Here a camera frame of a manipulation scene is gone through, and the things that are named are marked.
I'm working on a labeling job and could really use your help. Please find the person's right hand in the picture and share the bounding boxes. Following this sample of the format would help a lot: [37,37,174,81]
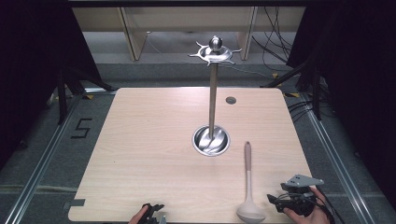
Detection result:
[282,186,332,224]

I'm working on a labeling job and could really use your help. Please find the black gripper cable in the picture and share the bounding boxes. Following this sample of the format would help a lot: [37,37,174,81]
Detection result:
[313,186,347,224]

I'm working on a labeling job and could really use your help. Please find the dark grey tape strip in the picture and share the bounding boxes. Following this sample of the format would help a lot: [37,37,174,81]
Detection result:
[63,198,86,210]

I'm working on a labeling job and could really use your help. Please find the hanging black cables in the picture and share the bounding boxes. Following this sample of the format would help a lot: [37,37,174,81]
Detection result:
[250,7,294,64]

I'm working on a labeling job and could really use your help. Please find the light wooden shelf unit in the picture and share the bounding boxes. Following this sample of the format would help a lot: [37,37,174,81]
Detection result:
[72,7,306,62]

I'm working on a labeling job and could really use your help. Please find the black floor cables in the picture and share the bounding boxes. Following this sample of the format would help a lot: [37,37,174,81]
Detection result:
[287,98,314,123]

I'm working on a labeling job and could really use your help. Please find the black curtain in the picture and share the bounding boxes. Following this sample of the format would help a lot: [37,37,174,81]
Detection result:
[286,0,396,203]
[0,0,104,171]

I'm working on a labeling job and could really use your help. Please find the beige silicone ladle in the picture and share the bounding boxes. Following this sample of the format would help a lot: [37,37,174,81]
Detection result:
[235,141,267,224]

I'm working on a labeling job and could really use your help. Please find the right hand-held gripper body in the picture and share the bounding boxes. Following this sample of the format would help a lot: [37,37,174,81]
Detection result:
[276,174,325,217]

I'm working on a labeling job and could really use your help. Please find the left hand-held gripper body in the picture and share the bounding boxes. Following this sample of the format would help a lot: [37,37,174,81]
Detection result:
[145,208,168,224]

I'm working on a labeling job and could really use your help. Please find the metal utensil rack stand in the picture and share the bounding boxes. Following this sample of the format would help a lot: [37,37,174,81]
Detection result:
[188,35,243,158]

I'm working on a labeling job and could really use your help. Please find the aluminium floor rail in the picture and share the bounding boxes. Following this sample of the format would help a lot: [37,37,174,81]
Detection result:
[3,95,82,224]
[299,92,372,224]

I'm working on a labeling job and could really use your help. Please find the black metal stand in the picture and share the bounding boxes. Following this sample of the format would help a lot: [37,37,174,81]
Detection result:
[55,66,116,126]
[261,54,325,121]

